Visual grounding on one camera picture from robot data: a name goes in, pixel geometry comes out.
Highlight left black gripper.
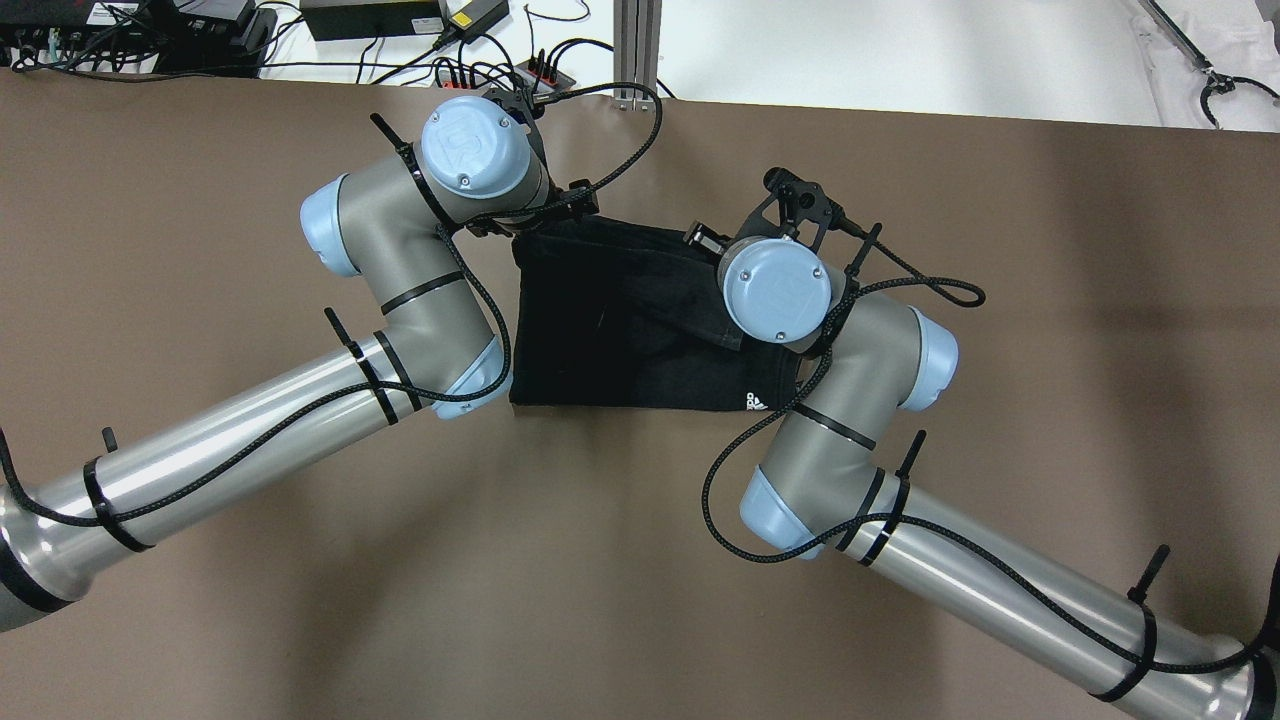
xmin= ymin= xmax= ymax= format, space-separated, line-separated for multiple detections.
xmin=470 ymin=88 xmax=600 ymax=238

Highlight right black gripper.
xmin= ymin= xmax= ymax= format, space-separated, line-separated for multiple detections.
xmin=684 ymin=167 xmax=861 ymax=301

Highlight black graphic t-shirt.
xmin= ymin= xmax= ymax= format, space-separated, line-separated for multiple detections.
xmin=509 ymin=217 xmax=801 ymax=413

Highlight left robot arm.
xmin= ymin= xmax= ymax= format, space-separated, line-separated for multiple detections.
xmin=3 ymin=88 xmax=593 ymax=632

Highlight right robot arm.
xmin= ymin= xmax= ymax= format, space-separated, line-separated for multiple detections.
xmin=686 ymin=167 xmax=1277 ymax=719

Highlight grey orange usb hub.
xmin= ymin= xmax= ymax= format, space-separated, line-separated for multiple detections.
xmin=430 ymin=58 xmax=502 ymax=90
xmin=515 ymin=55 xmax=579 ymax=94

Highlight black power adapter brick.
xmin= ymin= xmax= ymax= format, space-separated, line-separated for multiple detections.
xmin=431 ymin=0 xmax=509 ymax=51

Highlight black mini PC box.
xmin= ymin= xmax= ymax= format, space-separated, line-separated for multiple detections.
xmin=297 ymin=1 xmax=444 ymax=42

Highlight long reacher grabber tool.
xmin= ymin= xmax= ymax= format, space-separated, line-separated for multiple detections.
xmin=1134 ymin=1 xmax=1277 ymax=132

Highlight white folded cloth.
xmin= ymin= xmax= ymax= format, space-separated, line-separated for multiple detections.
xmin=1130 ymin=12 xmax=1279 ymax=135

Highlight aluminium frame post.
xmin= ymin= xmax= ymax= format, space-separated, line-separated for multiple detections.
xmin=612 ymin=0 xmax=663 ymax=111

